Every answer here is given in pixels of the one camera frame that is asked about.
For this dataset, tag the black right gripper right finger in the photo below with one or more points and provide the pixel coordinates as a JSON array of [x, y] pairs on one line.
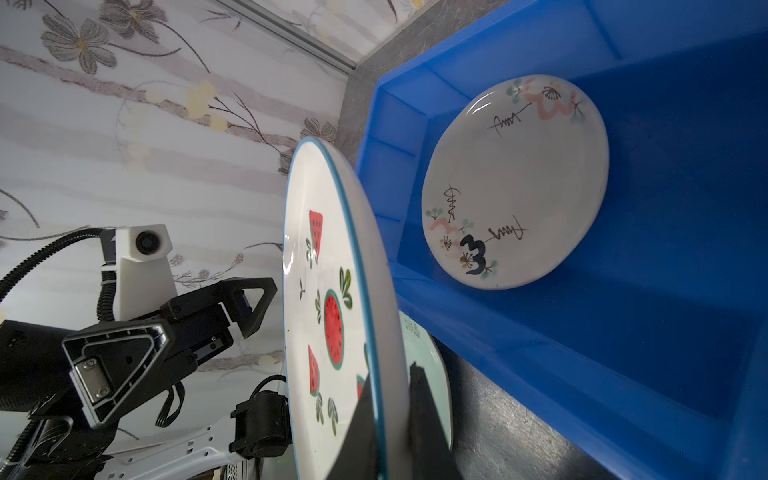
[[432, 457]]

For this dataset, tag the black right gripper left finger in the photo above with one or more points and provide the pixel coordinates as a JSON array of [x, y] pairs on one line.
[[358, 458]]

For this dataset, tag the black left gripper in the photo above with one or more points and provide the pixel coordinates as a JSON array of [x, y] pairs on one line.
[[118, 366]]

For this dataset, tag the light green ceramic plate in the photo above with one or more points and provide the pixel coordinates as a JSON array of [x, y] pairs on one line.
[[421, 349]]

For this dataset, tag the white watermelon pattern plate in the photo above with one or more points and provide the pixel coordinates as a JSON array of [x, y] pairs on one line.
[[340, 316]]

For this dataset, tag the white plate with pink pattern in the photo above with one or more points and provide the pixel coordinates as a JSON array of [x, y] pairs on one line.
[[515, 182]]

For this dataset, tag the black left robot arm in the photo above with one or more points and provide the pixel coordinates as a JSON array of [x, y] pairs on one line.
[[58, 442]]

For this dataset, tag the blue plastic bin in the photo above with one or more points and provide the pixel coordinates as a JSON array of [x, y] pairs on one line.
[[647, 347]]

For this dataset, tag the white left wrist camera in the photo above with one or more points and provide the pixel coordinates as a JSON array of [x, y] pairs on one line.
[[144, 280]]

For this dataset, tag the aluminium corner frame post left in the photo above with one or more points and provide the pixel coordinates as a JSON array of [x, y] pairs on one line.
[[290, 33]]

